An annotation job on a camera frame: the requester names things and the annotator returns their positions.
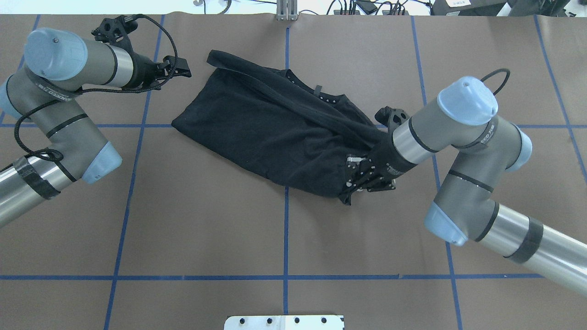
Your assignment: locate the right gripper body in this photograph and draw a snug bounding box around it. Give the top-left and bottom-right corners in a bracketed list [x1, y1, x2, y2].
[344, 137, 415, 193]

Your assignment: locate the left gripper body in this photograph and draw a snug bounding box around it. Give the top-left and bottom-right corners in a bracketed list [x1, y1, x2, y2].
[131, 54, 192, 89]

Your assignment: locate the black graphic t-shirt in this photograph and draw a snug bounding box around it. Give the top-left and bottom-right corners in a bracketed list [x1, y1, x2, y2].
[172, 50, 386, 204]

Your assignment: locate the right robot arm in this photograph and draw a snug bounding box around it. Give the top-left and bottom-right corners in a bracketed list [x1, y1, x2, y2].
[344, 77, 587, 295]

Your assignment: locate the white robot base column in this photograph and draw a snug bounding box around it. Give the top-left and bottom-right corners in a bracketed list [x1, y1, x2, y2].
[223, 314, 345, 330]

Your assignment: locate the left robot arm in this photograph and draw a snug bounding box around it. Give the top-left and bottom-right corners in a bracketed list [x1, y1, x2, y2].
[0, 19, 191, 227]

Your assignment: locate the black power adapter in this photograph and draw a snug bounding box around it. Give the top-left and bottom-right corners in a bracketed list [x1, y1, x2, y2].
[355, 0, 378, 15]

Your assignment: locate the aluminium frame post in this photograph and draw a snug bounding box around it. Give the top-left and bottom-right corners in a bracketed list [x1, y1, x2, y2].
[275, 0, 299, 22]

